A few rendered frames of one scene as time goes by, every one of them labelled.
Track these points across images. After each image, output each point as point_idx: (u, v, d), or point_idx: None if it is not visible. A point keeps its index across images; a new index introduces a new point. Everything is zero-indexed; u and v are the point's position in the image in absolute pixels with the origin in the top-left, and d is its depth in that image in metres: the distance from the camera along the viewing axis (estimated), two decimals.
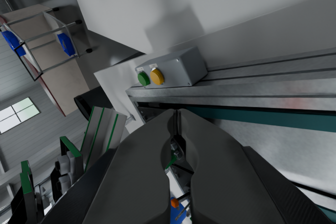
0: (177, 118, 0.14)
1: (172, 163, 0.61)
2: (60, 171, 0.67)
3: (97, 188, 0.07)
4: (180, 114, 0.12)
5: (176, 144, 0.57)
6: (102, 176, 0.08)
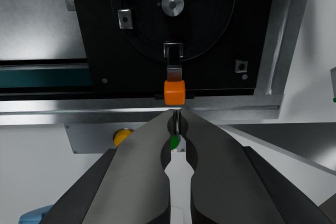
0: (177, 118, 0.14)
1: None
2: None
3: (97, 188, 0.07)
4: (180, 114, 0.12)
5: (121, 20, 0.23)
6: (102, 176, 0.08)
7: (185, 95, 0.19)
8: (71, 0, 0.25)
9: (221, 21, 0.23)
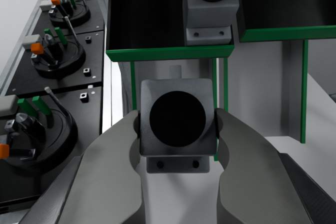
0: None
1: (26, 107, 0.42)
2: (144, 99, 0.12)
3: (65, 199, 0.07)
4: (215, 113, 0.12)
5: None
6: (69, 186, 0.07)
7: (2, 147, 0.30)
8: None
9: (64, 136, 0.40)
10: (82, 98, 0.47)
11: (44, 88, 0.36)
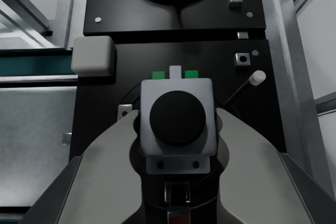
0: None
1: None
2: (144, 99, 0.12)
3: (65, 199, 0.07)
4: (215, 113, 0.12)
5: None
6: (69, 186, 0.07)
7: None
8: (69, 134, 0.23)
9: None
10: (241, 66, 0.24)
11: (254, 76, 0.13)
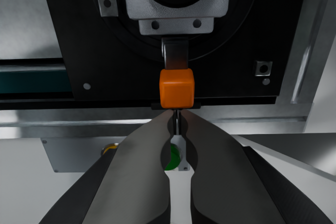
0: (177, 118, 0.14)
1: None
2: None
3: (97, 188, 0.07)
4: (180, 114, 0.12)
5: (103, 5, 0.17)
6: (102, 176, 0.08)
7: (194, 88, 0.11)
8: None
9: (241, 6, 0.17)
10: None
11: None
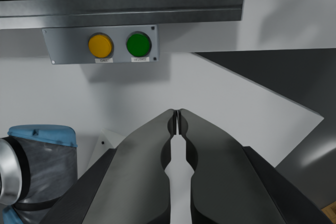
0: (177, 118, 0.14)
1: None
2: None
3: (97, 188, 0.07)
4: (180, 114, 0.12)
5: None
6: (102, 176, 0.08)
7: None
8: None
9: None
10: None
11: None
